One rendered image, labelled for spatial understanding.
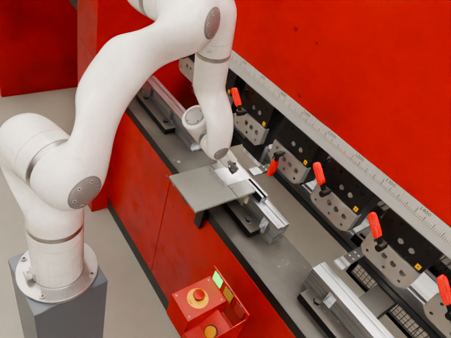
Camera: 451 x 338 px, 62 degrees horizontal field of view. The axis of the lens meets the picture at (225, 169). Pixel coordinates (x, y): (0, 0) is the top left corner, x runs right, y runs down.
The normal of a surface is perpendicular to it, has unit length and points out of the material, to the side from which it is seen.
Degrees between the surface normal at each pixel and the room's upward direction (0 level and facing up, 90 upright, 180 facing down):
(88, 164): 64
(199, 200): 0
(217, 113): 47
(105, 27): 90
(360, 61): 90
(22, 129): 20
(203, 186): 0
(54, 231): 81
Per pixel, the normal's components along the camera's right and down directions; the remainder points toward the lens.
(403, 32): -0.79, 0.22
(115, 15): 0.56, 0.63
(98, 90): 0.22, -0.01
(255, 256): 0.25, -0.74
